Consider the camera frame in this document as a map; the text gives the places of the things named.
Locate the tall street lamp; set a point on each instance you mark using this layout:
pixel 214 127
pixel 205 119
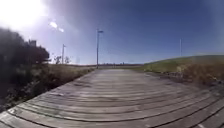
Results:
pixel 97 50

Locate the bare tree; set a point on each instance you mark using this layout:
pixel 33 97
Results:
pixel 58 60

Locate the dark bushes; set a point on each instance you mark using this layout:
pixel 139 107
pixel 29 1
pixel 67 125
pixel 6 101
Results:
pixel 16 60

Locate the dry grass verge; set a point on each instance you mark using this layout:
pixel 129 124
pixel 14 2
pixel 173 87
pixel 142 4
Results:
pixel 65 71

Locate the grey wooden boardwalk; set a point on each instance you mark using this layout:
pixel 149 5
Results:
pixel 113 100

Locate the thin pale pole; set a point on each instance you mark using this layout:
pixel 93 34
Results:
pixel 180 48

